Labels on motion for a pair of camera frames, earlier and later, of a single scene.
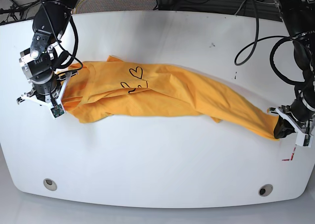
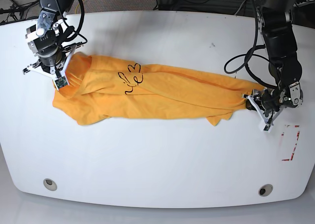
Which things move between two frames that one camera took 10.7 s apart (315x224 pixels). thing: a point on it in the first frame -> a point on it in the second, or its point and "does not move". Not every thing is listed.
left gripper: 53,97 -> 56,66
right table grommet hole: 265,190 does not move
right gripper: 304,131 -> 268,104
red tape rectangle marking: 292,156 does not move
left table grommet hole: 50,184 does not move
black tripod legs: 15,8 does not move
